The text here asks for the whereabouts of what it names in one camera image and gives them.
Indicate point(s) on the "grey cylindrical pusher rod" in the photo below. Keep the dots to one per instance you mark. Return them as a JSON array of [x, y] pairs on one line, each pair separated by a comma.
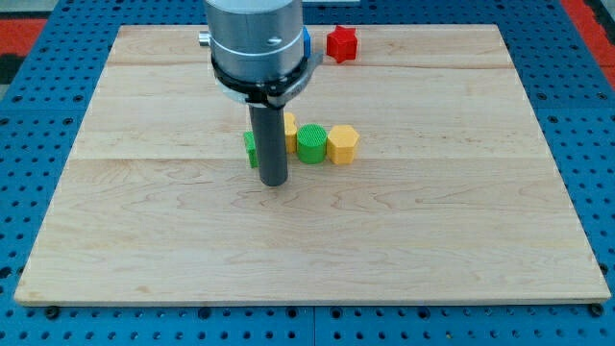
[[268, 130]]

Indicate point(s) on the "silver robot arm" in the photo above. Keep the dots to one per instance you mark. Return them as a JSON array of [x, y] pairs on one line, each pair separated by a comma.
[[261, 56]]

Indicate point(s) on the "yellow heart block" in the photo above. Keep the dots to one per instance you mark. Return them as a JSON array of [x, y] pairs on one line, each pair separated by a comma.
[[290, 132]]

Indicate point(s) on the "yellow hexagon block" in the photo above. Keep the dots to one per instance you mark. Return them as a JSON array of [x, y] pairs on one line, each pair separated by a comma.
[[342, 143]]

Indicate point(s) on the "green cylinder block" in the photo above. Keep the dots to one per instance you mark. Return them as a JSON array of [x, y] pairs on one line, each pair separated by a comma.
[[311, 143]]

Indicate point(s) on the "blue block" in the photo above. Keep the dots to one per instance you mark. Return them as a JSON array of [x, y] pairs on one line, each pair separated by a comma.
[[306, 42]]

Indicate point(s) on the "red star block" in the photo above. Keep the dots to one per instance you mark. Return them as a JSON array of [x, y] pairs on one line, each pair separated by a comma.
[[342, 44]]

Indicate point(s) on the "wooden board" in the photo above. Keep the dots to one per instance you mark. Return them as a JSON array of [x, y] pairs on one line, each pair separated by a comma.
[[453, 197]]

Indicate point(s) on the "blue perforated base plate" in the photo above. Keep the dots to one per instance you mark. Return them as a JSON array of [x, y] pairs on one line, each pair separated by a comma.
[[47, 99]]

